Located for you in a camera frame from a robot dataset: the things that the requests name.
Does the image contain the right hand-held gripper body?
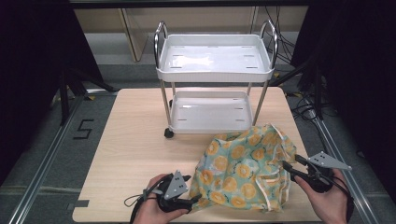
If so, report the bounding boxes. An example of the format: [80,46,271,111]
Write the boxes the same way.
[303,151,353,193]

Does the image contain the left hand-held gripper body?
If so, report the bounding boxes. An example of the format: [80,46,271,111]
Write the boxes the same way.
[157,170,194,215]

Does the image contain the floral cloth bag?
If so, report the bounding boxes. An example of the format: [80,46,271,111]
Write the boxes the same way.
[189,123,299,215]

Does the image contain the person's right hand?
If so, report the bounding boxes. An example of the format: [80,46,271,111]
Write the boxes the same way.
[293,169,350,224]

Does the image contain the person's left hand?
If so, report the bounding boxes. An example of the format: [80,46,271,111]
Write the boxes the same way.
[134,174,188,224]

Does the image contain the black metal stand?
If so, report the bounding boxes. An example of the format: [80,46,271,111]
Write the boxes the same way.
[270,57,325,121]
[58,65,119,126]

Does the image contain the dark curtain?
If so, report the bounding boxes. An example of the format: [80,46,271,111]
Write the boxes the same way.
[290,0,396,197]
[0,0,106,186]

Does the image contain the white two-tier cart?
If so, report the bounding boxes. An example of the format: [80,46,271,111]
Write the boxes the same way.
[153,19,279,140]

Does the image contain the beige wooden furniture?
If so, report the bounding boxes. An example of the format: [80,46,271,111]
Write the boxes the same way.
[74,6,310,63]

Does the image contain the aluminium floor rail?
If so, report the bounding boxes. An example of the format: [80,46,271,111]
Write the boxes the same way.
[306,96,381,224]
[7,89,120,224]

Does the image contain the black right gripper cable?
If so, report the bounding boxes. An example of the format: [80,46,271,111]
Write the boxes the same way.
[328,175,356,224]

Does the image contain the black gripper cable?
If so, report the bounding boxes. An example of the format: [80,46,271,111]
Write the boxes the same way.
[129,196,149,224]
[328,175,356,224]

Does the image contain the grey left gripper cord loop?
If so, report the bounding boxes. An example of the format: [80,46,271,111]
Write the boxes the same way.
[123,186,163,208]

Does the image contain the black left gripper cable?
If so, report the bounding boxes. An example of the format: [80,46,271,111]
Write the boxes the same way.
[129,196,149,224]

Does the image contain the black cables on floor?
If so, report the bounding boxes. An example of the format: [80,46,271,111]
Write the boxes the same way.
[288,91,332,123]

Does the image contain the hanging black cable bundle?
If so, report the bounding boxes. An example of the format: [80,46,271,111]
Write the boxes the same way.
[263,6,297,64]

